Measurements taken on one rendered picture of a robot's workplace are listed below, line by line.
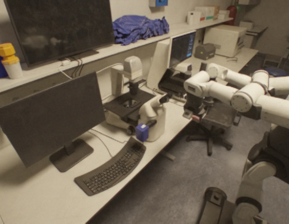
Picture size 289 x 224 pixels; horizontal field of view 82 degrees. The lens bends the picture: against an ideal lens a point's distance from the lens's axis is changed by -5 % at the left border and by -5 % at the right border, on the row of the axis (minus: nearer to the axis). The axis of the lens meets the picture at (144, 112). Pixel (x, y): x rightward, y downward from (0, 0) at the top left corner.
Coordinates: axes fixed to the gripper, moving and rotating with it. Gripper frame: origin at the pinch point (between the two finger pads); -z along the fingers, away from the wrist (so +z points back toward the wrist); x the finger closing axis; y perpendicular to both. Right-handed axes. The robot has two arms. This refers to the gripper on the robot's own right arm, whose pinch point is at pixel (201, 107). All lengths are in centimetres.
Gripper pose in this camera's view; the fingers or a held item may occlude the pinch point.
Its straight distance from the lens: 113.1
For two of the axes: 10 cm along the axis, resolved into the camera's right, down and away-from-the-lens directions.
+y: -6.3, 2.6, -7.3
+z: 1.3, -8.9, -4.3
